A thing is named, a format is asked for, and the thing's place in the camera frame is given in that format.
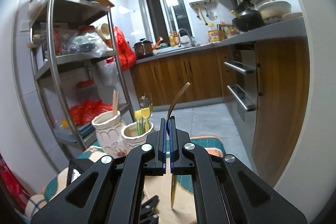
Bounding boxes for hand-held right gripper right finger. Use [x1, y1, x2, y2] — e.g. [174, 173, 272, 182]
[169, 116, 307, 224]

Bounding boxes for printed blanket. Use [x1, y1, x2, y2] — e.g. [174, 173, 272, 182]
[42, 135, 226, 224]

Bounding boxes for bamboo strainer ladle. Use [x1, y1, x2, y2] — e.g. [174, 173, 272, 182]
[96, 23, 113, 41]

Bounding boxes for metal shelf rack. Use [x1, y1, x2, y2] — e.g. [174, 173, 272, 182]
[28, 0, 137, 153]

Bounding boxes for hanging red plastic bag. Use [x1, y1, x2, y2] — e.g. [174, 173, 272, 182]
[112, 26, 137, 72]

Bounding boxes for grey kitchen countertop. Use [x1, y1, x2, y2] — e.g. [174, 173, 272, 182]
[135, 17, 307, 64]

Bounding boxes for black wok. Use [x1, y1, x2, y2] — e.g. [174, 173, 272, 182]
[231, 9, 265, 33]

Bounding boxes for red lid plastic container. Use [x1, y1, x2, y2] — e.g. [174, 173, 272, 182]
[76, 79, 96, 101]

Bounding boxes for yellow green plastic fork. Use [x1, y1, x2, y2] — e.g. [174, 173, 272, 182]
[142, 106, 153, 132]
[134, 109, 143, 136]

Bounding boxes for hanging white plastic bag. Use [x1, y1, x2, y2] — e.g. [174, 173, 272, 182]
[100, 57, 121, 86]

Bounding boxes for yellow oil bottle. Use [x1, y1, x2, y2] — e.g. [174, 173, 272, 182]
[208, 25, 220, 43]

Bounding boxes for crumpled red plastic bag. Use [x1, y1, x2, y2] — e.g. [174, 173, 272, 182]
[70, 99, 113, 126]

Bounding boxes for dark red rice cooker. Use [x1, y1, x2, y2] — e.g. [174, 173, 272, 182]
[133, 38, 154, 59]

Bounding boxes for metal faucet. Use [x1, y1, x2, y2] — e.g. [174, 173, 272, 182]
[178, 28, 196, 47]

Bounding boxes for steel built-in oven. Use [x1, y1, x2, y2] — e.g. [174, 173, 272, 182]
[224, 49, 259, 123]

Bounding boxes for clear bag with dark contents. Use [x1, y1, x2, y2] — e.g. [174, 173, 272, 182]
[67, 32, 113, 58]

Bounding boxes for wooden base cabinets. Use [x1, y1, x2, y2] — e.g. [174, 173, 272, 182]
[130, 38, 310, 188]

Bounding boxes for gold spoon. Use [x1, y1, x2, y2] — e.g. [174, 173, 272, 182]
[166, 82, 191, 209]

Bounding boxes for white lidded pot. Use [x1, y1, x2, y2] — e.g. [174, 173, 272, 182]
[257, 0, 292, 24]

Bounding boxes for blue white checked cloth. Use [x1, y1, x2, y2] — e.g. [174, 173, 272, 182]
[25, 194, 49, 218]

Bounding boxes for cream scalloped ceramic jar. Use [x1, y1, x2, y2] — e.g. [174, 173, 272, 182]
[92, 111, 128, 155]
[121, 123, 155, 159]

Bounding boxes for amber bottles by sink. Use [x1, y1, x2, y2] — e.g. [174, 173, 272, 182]
[169, 31, 181, 46]

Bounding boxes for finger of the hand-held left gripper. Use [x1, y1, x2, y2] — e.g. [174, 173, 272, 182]
[140, 195, 160, 214]
[139, 214, 160, 224]

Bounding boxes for kitchen window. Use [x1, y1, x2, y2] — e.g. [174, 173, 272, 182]
[142, 0, 193, 42]

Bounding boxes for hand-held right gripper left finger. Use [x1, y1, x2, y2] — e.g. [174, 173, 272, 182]
[29, 117, 167, 224]

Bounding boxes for small condiment bottles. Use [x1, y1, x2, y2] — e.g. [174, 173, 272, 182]
[219, 25, 237, 39]

